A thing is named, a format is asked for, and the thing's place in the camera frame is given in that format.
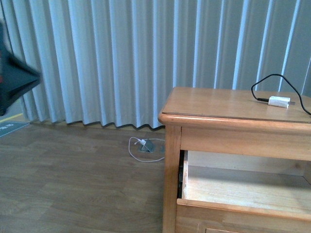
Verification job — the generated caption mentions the white power adapter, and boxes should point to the white power adapter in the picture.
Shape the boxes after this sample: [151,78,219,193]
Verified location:
[268,96,295,108]

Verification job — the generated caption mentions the grey pleated curtain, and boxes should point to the grey pleated curtain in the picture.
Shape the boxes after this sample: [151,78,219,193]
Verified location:
[0,0,311,128]

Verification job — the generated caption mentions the black blurred gripper finger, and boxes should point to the black blurred gripper finger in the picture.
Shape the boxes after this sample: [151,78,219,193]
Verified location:
[0,24,41,116]

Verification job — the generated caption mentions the grey floor socket box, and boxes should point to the grey floor socket box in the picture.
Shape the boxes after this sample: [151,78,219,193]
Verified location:
[138,139,156,153]

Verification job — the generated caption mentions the wooden drawer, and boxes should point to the wooden drawer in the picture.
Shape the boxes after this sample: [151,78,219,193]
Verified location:
[175,151,311,233]

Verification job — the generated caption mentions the white plug in floor socket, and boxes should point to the white plug in floor socket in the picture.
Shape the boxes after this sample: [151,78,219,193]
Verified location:
[135,138,146,146]

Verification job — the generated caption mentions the wooden nightstand cabinet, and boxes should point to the wooden nightstand cabinet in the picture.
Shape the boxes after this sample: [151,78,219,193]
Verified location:
[158,87,311,233]

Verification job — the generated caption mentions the black cable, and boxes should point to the black cable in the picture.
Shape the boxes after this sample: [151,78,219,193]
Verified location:
[251,74,311,116]

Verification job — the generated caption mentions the white floor cable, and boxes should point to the white floor cable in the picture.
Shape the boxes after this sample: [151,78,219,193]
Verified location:
[128,136,166,163]

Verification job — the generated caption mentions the grey floor mat sign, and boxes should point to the grey floor mat sign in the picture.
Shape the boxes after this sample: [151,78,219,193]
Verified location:
[0,121,29,137]

